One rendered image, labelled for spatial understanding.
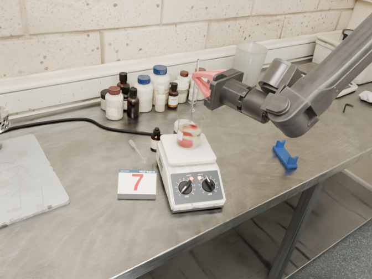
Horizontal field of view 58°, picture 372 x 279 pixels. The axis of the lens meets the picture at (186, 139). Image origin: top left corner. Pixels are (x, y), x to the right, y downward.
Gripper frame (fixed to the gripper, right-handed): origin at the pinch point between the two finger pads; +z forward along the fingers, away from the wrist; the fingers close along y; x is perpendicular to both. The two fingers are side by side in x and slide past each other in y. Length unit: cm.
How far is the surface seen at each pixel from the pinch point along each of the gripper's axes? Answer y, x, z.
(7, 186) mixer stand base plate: 37.9, 25.4, 20.2
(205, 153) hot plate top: 1.2, 17.5, -6.9
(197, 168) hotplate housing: 4.9, 19.4, -8.1
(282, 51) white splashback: -93, 20, 23
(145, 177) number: 13.4, 23.3, 0.6
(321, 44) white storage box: -108, 16, 12
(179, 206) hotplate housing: 13.8, 23.9, -11.2
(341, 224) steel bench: -93, 93, -33
